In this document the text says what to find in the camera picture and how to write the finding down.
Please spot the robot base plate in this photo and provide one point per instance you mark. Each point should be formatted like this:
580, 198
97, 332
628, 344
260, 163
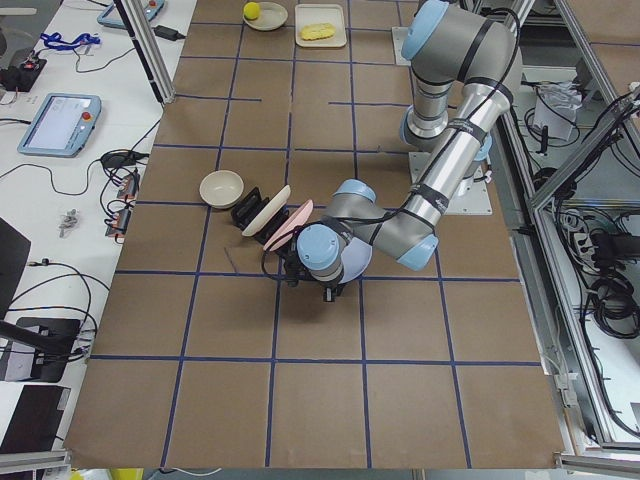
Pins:
402, 45
469, 194

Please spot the light blue plate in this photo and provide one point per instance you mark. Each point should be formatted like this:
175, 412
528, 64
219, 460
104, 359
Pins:
355, 257

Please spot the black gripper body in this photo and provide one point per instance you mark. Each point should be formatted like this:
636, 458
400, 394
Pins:
332, 291

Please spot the pink plate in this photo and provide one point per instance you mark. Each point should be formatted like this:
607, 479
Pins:
285, 232

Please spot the yellow bread loaf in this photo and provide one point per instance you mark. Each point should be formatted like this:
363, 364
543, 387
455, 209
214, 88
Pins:
317, 31

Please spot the black power adapter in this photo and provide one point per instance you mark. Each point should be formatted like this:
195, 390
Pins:
168, 33

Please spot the aluminium frame post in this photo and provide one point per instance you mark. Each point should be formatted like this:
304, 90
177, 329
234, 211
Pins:
143, 40

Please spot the beige plate in rack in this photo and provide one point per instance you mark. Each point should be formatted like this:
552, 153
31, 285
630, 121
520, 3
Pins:
268, 212

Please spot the yellow lemon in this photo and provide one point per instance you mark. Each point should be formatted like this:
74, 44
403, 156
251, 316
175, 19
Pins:
251, 11

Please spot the white crumpled bag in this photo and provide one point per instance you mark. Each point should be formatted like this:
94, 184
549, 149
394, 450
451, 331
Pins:
556, 109

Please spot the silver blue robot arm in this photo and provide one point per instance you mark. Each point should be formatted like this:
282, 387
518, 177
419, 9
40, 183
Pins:
466, 68

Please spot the black dish rack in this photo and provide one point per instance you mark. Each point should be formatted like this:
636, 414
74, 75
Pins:
247, 209

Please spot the beige shallow dish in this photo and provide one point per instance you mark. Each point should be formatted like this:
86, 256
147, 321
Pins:
272, 17

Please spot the white rectangular tray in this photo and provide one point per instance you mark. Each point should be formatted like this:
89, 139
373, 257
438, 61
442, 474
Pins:
317, 13

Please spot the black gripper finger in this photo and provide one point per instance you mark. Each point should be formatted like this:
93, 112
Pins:
336, 292
326, 295

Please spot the metal clamp parts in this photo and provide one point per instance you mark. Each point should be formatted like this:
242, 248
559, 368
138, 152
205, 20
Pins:
68, 221

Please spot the beige bowl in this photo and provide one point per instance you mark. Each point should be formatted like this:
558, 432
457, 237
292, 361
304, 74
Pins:
221, 189

